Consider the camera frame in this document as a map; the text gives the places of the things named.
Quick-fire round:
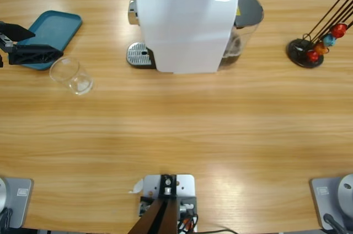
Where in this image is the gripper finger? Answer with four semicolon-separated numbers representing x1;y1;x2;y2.
0;21;36;43
8;44;64;66

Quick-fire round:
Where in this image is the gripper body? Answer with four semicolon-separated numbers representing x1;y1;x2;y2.
0;31;18;68

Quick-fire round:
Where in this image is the white capsule coffee machine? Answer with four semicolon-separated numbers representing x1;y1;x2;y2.
128;0;239;75

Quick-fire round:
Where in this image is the red coffee capsule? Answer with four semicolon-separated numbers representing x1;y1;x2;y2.
332;23;348;38
306;50;319;63

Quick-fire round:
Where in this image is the orange coffee capsule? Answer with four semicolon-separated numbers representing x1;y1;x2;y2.
313;41;330;55

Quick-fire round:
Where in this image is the blue coffee capsule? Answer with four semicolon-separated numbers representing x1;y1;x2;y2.
322;33;336;47

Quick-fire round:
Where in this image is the teal plastic tray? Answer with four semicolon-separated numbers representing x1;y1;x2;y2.
16;10;83;71

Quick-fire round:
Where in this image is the clear glass cup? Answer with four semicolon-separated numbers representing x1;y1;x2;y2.
49;56;94;96

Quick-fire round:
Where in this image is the metal grid drip tray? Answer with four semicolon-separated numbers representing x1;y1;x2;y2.
126;41;157;70

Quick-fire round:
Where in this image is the white paper tag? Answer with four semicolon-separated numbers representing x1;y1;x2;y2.
128;178;144;195

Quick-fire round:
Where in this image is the clear water tank dark lid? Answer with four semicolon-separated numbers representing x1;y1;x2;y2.
220;0;265;70

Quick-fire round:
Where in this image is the black rod capsule holder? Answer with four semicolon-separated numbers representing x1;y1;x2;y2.
286;0;353;68

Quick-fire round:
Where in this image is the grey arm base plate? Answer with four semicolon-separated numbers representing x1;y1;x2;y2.
0;177;34;229
311;173;353;231

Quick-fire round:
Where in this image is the black base cable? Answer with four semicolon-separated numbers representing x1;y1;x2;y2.
0;208;13;229
322;213;345;234

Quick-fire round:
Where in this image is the white mount block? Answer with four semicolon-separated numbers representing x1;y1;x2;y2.
137;173;198;233

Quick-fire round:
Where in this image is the dark camera post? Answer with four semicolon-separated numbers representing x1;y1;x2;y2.
129;174;178;234

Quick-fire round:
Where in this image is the orange and black cable bundle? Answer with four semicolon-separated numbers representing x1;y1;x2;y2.
178;211;199;232

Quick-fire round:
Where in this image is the thin black cable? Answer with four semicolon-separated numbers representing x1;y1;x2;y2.
192;228;238;234

